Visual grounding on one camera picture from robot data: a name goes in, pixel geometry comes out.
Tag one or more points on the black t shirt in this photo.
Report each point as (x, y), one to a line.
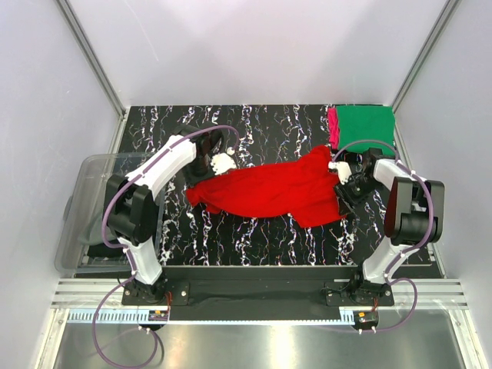
(103, 252)

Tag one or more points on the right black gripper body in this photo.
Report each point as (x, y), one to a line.
(356, 189)

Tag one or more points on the clear plastic bin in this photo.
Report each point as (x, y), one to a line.
(88, 200)

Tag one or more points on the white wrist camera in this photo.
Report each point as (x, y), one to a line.
(342, 169)
(223, 162)

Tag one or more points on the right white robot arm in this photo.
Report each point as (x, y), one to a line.
(414, 217)

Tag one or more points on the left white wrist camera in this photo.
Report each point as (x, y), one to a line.
(223, 162)

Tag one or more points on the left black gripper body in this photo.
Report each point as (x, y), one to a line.
(197, 171)

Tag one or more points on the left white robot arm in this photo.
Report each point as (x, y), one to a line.
(131, 213)

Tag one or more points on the pink folded t shirt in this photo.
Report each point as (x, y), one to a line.
(333, 128)

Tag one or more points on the red t shirt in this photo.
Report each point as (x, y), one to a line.
(303, 188)

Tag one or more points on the grey t shirt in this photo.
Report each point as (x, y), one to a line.
(91, 235)

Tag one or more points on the white slotted cable duct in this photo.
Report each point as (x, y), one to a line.
(118, 316)

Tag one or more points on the green folded t shirt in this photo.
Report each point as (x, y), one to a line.
(366, 122)

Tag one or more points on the aluminium frame rail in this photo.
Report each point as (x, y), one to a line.
(425, 293)

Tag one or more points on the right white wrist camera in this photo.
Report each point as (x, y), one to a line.
(342, 169)

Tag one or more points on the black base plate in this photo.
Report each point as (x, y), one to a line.
(352, 275)

